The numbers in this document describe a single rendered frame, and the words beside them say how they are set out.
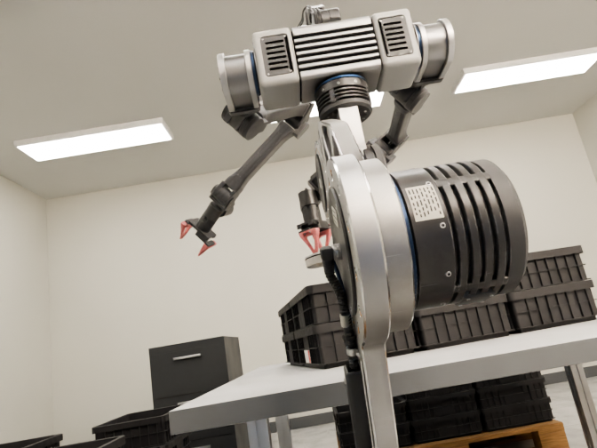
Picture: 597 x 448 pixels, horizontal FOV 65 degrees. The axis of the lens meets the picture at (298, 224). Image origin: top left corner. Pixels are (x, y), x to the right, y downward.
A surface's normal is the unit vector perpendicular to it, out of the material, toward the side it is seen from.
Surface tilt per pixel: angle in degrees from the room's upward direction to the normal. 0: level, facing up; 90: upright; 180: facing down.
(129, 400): 90
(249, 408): 90
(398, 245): 103
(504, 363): 90
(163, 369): 90
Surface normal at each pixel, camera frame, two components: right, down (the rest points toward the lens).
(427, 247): 0.03, 0.03
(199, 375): -0.02, -0.25
